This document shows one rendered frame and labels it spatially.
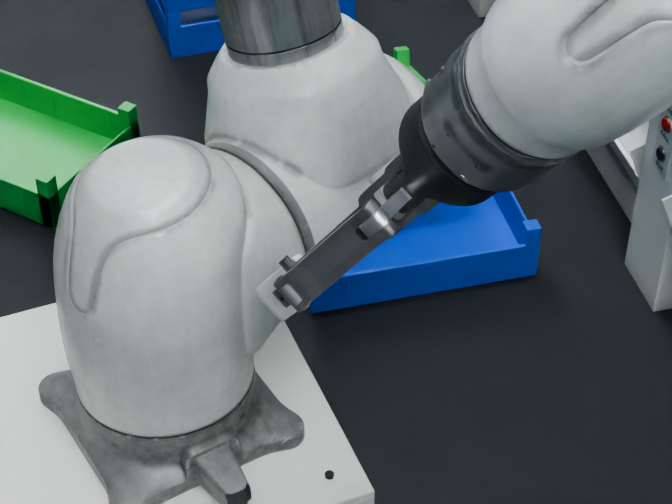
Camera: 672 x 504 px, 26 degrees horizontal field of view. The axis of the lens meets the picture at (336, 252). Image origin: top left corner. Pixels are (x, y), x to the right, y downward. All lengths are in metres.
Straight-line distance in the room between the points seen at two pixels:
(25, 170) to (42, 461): 0.85
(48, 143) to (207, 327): 1.02
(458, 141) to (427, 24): 1.52
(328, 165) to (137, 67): 1.09
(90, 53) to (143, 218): 1.23
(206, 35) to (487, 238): 0.60
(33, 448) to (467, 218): 0.85
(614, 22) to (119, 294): 0.52
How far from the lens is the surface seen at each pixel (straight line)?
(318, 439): 1.28
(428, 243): 1.92
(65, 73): 2.27
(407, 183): 0.89
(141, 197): 1.10
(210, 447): 1.22
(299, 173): 1.20
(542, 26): 0.74
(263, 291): 1.01
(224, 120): 1.22
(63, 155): 2.09
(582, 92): 0.75
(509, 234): 1.94
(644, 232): 1.85
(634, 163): 1.82
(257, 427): 1.26
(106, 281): 1.11
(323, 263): 0.91
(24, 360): 1.38
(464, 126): 0.82
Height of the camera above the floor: 1.26
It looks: 41 degrees down
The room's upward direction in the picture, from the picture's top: straight up
